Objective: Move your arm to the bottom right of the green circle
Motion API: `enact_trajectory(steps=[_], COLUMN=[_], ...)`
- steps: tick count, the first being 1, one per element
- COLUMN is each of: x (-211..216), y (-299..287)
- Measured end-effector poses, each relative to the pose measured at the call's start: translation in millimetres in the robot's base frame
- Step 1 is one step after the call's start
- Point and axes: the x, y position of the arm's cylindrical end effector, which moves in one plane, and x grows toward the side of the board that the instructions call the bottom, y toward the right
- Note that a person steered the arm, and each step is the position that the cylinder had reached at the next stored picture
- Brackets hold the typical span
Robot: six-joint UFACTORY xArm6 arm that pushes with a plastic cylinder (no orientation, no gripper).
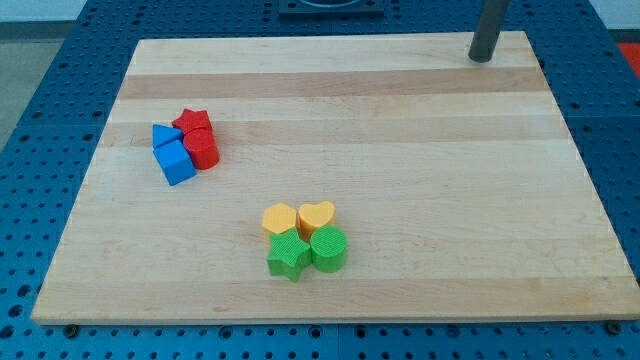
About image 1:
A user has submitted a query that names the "blue cube block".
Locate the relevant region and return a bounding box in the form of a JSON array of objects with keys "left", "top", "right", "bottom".
[{"left": 153, "top": 140, "right": 197, "bottom": 186}]

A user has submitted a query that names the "blue triangle block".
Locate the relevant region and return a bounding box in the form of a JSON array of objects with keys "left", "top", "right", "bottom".
[{"left": 152, "top": 124, "right": 184, "bottom": 149}]

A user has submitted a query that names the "green cylinder block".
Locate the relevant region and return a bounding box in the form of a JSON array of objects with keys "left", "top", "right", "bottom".
[{"left": 310, "top": 225, "right": 347, "bottom": 273}]

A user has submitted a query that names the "yellow hexagon block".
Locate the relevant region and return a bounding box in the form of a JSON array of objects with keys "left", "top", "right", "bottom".
[{"left": 261, "top": 203, "right": 298, "bottom": 242}]

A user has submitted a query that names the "green star block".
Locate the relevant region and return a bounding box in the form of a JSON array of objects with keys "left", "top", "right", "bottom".
[{"left": 266, "top": 228, "right": 312, "bottom": 282}]

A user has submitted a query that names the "red cylinder block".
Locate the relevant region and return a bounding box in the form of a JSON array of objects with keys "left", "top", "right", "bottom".
[{"left": 183, "top": 128, "right": 220, "bottom": 170}]

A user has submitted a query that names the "wooden board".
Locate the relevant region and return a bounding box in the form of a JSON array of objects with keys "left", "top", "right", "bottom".
[{"left": 31, "top": 31, "right": 639, "bottom": 325}]

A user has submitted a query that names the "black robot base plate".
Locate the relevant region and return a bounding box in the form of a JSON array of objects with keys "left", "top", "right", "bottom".
[{"left": 277, "top": 0, "right": 385, "bottom": 17}]

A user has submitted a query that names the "red star block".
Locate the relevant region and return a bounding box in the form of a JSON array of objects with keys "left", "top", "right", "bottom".
[{"left": 171, "top": 109, "right": 213, "bottom": 135}]

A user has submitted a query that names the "yellow heart block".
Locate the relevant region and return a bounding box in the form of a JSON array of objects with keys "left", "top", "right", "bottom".
[{"left": 298, "top": 201, "right": 336, "bottom": 240}]

